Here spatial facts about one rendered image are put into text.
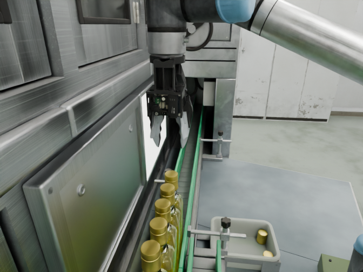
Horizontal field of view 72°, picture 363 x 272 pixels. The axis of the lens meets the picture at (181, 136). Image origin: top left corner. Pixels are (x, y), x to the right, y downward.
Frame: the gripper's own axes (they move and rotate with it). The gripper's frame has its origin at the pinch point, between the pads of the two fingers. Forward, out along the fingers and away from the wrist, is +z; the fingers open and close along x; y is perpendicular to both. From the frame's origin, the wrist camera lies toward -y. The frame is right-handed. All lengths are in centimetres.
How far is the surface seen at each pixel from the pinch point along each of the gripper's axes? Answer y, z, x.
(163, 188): 6.4, 9.2, -0.7
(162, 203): 11.5, 9.2, -0.1
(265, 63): -360, 29, 94
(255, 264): -5, 45, 26
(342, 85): -406, 69, 238
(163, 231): 18.5, 10.2, 1.3
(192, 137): -85, 37, 0
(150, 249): 23.4, 9.2, 0.1
